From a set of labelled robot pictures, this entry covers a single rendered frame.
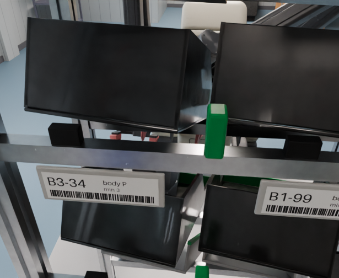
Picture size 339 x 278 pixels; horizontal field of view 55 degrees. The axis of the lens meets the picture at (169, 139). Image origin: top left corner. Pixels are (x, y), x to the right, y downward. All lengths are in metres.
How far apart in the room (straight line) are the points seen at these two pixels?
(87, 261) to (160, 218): 0.61
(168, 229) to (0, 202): 0.15
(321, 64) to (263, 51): 0.04
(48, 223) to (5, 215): 1.98
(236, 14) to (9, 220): 0.95
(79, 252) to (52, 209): 1.42
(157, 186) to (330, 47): 0.15
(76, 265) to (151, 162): 0.73
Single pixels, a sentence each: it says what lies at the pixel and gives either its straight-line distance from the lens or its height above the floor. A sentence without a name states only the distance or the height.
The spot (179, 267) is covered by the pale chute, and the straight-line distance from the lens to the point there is 0.50.
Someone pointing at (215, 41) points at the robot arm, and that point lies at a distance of 0.64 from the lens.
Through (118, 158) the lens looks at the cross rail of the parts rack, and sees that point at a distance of 0.21.
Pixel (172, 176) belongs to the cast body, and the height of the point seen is 1.29.
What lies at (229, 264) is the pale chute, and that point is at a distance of 0.51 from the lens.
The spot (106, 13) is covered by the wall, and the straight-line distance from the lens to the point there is 6.78.
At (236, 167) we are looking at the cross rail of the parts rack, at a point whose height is 1.46.
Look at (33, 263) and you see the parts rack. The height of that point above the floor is 1.35.
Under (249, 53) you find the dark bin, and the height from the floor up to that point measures 1.51.
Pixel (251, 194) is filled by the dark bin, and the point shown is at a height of 1.37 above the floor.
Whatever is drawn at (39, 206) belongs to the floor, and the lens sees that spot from 2.40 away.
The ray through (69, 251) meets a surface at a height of 0.86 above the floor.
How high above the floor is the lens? 1.59
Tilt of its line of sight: 34 degrees down
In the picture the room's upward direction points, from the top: straight up
